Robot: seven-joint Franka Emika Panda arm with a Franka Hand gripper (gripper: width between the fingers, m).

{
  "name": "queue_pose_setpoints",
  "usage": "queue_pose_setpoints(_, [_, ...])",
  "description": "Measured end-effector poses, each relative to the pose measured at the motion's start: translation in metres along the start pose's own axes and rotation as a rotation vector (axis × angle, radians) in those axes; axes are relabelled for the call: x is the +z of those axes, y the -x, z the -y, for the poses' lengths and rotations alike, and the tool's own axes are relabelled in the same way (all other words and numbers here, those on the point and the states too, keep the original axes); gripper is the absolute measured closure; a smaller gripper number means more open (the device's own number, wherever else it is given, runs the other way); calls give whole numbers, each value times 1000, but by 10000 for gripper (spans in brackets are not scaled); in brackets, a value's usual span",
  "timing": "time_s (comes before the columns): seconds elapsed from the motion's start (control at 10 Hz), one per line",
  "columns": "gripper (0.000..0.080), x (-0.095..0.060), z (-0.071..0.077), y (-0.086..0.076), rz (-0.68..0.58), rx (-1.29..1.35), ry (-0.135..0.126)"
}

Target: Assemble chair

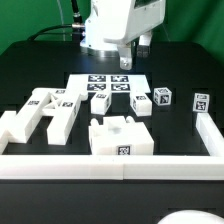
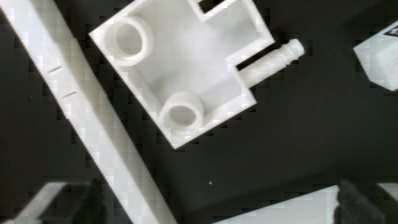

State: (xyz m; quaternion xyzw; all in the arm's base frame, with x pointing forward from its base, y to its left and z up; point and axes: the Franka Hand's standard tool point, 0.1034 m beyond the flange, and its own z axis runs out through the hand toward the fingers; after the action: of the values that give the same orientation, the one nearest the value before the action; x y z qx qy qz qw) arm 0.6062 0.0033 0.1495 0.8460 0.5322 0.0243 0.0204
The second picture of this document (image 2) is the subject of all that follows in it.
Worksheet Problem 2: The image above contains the white chair leg block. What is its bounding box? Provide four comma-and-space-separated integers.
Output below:
354, 21, 398, 91

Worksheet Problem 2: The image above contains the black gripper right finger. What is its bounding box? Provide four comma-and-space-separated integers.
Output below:
334, 180, 398, 224

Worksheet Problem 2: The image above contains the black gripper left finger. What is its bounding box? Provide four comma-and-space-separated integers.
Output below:
0, 181, 112, 224

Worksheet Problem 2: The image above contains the white chair seat plate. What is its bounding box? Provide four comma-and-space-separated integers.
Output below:
91, 0, 304, 147

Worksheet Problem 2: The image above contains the white chair back piece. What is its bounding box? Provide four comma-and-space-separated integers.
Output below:
213, 186, 338, 224

